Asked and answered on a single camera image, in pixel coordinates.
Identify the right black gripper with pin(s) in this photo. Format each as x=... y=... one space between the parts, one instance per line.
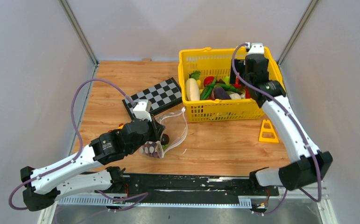
x=240 y=66

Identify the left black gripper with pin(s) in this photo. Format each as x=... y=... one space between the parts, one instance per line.
x=158 y=129

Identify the purple grape bunch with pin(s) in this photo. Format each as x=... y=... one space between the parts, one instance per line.
x=153 y=149

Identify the dark avocado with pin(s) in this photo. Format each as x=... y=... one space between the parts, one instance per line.
x=165 y=139

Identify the clear polka dot zip bag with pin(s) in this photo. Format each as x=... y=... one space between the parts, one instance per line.
x=176 y=128

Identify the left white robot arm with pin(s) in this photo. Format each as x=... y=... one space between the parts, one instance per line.
x=68 y=176

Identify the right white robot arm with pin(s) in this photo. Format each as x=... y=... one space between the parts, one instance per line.
x=308 y=164

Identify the white garlic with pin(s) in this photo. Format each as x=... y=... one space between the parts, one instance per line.
x=235 y=96

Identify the purple eggplant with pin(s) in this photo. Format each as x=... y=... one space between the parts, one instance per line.
x=220 y=93

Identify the yellow plastic basket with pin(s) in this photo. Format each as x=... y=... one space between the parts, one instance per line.
x=215 y=63

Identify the red bell pepper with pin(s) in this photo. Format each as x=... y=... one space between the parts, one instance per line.
x=208 y=80

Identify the green bean pods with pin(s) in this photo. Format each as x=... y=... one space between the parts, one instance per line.
x=207 y=92

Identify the black grey chessboard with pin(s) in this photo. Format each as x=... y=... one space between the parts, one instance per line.
x=162 y=96

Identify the white radish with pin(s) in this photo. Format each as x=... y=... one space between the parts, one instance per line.
x=192 y=90

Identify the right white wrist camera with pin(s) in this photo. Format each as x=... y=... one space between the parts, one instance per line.
x=255 y=48

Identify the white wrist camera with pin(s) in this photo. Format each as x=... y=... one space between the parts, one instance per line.
x=142 y=110
x=255 y=48

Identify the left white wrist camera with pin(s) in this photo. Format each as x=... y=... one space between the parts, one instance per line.
x=142 y=110

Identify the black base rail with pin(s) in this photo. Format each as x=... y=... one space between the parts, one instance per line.
x=189 y=189

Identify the yellow triangle frame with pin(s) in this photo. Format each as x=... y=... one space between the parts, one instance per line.
x=267 y=133

